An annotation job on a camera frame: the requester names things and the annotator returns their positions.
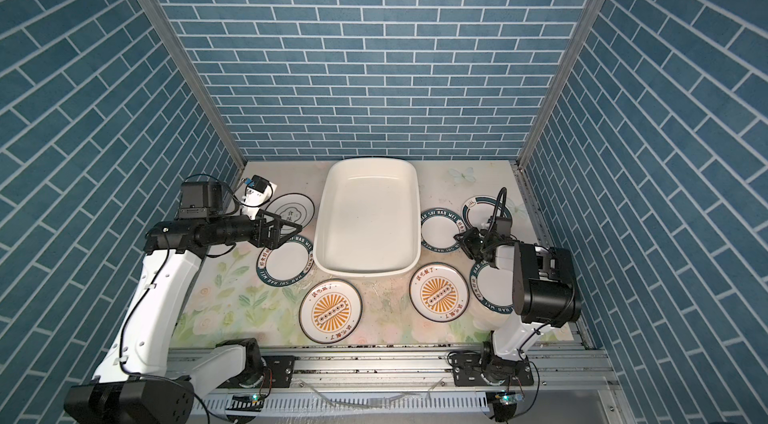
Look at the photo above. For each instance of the right orange sunburst plate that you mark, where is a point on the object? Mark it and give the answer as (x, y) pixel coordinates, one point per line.
(439, 292)

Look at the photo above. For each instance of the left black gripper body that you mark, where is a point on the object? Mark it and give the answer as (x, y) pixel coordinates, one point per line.
(259, 239)

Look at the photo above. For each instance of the green red ring plate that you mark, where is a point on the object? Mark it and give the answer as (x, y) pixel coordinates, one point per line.
(477, 211)

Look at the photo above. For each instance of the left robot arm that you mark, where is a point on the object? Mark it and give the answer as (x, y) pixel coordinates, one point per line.
(131, 384)

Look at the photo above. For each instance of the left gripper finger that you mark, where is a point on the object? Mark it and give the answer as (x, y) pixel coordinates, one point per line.
(288, 219)
(282, 235)

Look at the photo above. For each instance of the orange sunburst plate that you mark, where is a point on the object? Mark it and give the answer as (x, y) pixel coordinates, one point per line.
(439, 292)
(330, 312)

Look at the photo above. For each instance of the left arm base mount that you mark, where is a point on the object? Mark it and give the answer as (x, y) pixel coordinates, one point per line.
(274, 372)

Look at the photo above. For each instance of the white plastic bin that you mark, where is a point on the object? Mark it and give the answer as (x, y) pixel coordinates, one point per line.
(369, 219)

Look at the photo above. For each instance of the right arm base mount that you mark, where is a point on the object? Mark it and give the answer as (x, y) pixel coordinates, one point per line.
(473, 369)

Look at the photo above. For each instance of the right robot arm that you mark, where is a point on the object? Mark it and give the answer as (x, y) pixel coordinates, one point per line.
(534, 288)

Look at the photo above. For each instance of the green lettered rim plate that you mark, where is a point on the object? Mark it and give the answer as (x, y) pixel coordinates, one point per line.
(439, 226)
(492, 287)
(286, 265)

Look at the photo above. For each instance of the white plate thin dark rim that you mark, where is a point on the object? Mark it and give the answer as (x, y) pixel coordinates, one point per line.
(294, 201)

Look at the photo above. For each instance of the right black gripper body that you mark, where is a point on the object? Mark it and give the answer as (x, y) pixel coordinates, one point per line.
(476, 246)

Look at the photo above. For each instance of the left orange sunburst plate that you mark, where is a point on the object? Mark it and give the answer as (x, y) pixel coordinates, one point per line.
(330, 312)

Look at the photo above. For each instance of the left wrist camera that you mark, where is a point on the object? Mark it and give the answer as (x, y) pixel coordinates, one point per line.
(258, 192)

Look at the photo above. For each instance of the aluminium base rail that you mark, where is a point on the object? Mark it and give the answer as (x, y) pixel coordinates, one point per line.
(365, 383)

